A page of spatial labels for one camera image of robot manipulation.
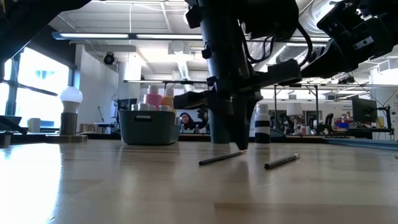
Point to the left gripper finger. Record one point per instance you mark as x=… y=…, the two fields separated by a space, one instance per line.
x=189 y=100
x=280 y=73

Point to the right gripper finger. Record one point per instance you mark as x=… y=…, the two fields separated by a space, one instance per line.
x=329 y=62

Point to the large yellow paint bottle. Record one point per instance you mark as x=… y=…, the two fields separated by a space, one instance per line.
x=168 y=99

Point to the large pink paint bottle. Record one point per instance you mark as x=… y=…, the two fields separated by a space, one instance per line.
x=152 y=96

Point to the small white black-striped paint bottle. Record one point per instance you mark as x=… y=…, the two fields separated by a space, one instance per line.
x=262 y=130

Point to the black paintbrush golden tip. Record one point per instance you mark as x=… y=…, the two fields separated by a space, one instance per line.
x=220 y=158

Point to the black background robot arm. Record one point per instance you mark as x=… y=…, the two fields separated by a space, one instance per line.
x=328 y=123

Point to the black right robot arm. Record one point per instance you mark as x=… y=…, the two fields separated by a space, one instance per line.
x=393 y=9

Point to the person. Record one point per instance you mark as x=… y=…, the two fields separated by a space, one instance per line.
x=187 y=121

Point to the teal ribbed plastic cup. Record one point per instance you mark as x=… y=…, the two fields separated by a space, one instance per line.
x=217 y=130

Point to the grey-teal plastic bin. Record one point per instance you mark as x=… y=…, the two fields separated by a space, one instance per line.
x=146 y=130

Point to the black monitor on stand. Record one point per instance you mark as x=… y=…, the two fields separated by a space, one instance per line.
x=365 y=110

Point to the black paintbrush silver ferrule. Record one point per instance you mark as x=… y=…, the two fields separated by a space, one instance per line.
x=281 y=161

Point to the light blue mat strip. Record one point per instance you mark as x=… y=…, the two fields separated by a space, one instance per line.
x=379 y=144

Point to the wooden block stack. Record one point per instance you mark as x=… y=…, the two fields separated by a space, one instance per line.
x=90 y=127

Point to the long ceiling light bar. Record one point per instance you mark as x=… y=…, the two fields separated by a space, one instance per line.
x=93 y=35

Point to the white cylinder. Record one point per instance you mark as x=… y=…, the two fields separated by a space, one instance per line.
x=34 y=125

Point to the dark slanted panel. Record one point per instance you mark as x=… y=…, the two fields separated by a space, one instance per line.
x=9 y=123

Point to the black aluminium table frame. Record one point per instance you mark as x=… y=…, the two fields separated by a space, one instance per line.
x=99 y=136

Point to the black window frame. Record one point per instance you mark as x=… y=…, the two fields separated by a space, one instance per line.
x=12 y=81

